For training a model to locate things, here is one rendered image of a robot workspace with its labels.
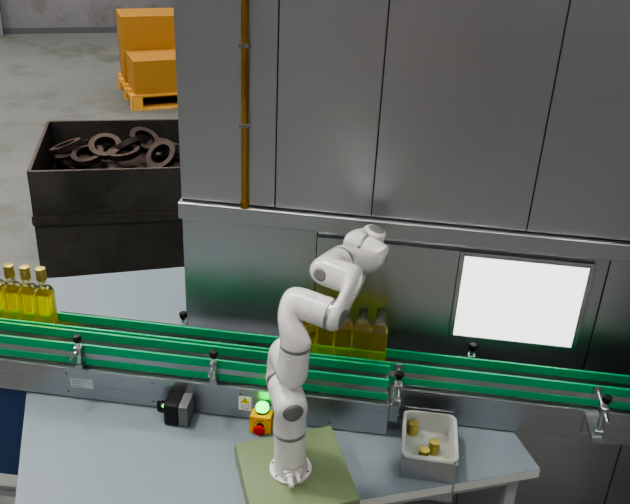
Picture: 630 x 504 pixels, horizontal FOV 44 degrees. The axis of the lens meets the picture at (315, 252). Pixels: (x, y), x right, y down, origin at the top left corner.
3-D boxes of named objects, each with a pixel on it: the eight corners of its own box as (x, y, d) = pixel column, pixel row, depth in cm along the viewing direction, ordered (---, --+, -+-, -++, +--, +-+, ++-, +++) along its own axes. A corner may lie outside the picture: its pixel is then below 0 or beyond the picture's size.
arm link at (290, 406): (277, 447, 216) (276, 404, 208) (268, 416, 227) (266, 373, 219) (310, 441, 219) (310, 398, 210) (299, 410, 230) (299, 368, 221)
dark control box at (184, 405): (194, 412, 261) (193, 393, 257) (187, 428, 254) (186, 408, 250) (170, 410, 262) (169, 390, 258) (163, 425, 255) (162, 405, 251)
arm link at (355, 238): (372, 244, 227) (344, 230, 230) (360, 274, 232) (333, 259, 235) (391, 230, 240) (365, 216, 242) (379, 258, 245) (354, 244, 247)
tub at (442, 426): (453, 435, 256) (456, 414, 252) (455, 483, 236) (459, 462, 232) (401, 428, 258) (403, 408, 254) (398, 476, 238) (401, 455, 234)
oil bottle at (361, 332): (367, 368, 266) (371, 316, 256) (365, 378, 261) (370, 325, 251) (350, 366, 266) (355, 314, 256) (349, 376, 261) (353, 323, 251)
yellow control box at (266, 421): (274, 422, 258) (274, 405, 255) (270, 437, 252) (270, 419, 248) (253, 420, 259) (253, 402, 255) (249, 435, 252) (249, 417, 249)
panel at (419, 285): (573, 347, 265) (594, 260, 249) (574, 352, 262) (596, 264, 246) (314, 319, 273) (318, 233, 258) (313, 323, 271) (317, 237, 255)
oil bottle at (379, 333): (383, 370, 265) (389, 318, 255) (383, 380, 260) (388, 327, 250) (367, 369, 265) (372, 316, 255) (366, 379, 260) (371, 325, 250)
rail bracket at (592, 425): (594, 430, 256) (608, 376, 246) (604, 466, 242) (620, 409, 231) (579, 428, 257) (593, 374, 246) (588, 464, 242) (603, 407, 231)
